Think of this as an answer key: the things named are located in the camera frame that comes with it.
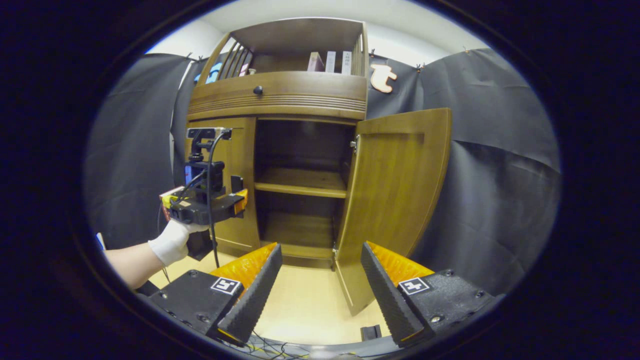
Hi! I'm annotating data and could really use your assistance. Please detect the tangled thin cables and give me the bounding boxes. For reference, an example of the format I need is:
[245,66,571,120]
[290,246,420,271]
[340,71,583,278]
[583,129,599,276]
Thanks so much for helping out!
[220,330,311,360]

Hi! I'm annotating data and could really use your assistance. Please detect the black backdrop cloth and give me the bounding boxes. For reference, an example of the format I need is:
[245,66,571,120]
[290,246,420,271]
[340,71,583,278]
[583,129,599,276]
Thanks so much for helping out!
[84,47,562,296]

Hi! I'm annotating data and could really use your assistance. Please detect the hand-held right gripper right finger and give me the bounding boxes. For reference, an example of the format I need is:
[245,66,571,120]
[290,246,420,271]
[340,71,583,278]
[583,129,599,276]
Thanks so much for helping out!
[361,241,497,348]

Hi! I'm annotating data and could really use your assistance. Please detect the wooden inner shelf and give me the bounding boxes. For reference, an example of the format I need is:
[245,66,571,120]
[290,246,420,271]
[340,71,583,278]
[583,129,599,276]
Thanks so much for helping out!
[254,167,348,199]

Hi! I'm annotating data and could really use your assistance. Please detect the wooden double-door shoe cabinet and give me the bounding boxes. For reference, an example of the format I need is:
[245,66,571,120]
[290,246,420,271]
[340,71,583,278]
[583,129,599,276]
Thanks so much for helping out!
[186,17,370,271]

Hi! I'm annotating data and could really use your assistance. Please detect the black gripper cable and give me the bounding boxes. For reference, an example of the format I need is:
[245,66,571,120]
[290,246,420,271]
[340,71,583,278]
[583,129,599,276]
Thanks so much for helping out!
[206,129,234,269]

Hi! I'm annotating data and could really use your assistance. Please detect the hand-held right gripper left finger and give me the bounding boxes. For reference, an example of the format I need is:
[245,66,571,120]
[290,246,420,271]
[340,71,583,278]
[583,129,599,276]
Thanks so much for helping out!
[149,243,284,347]

